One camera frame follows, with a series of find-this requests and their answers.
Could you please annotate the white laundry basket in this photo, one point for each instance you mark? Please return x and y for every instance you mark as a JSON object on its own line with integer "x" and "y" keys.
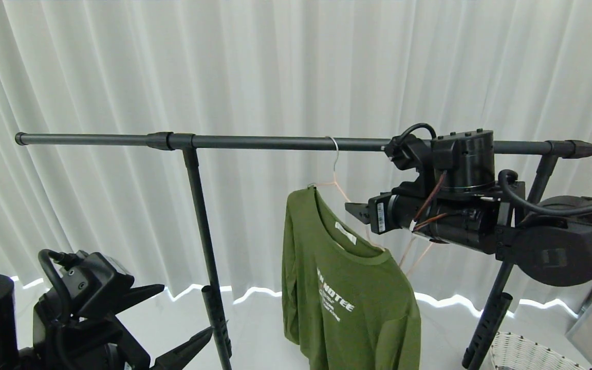
{"x": 527, "y": 354}

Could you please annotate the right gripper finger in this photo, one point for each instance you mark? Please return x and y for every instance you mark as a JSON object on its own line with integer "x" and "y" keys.
{"x": 364, "y": 211}

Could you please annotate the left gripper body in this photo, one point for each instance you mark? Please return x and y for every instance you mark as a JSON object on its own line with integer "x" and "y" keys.
{"x": 85, "y": 344}

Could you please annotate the black clothes rack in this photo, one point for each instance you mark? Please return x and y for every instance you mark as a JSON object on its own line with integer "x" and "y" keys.
{"x": 255, "y": 142}

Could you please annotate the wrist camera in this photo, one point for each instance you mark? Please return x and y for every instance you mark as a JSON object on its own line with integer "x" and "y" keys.
{"x": 409, "y": 154}
{"x": 95, "y": 282}

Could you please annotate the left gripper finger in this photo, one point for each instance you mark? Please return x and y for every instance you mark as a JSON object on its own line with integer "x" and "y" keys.
{"x": 139, "y": 298}
{"x": 185, "y": 352}

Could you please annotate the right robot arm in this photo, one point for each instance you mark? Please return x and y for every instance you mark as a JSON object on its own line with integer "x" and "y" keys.
{"x": 558, "y": 252}

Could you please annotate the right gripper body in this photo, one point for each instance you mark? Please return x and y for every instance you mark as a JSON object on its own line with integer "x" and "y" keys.
{"x": 460, "y": 223}

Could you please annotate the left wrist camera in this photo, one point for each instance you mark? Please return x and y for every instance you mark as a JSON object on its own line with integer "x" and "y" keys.
{"x": 95, "y": 282}

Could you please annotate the pink clothes hanger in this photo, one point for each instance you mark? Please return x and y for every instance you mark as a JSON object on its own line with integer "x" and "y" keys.
{"x": 419, "y": 259}
{"x": 336, "y": 156}

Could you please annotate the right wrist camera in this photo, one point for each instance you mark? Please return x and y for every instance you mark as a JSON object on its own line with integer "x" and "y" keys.
{"x": 409, "y": 154}

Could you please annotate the green long-sleeved shirt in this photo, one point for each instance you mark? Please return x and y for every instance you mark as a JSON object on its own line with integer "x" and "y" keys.
{"x": 347, "y": 318}

